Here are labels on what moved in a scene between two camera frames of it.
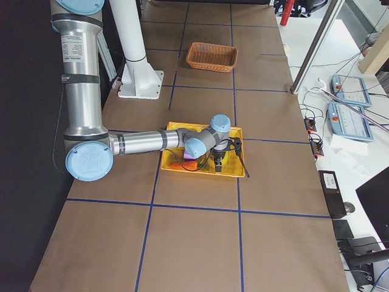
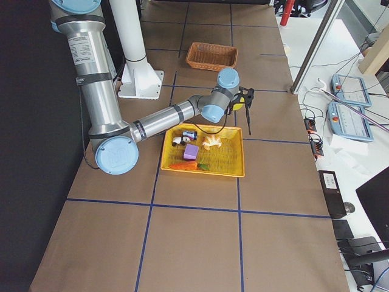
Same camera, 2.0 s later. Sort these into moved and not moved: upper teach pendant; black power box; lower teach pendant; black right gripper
Moved: black right gripper
Not moved: upper teach pendant; lower teach pendant; black power box
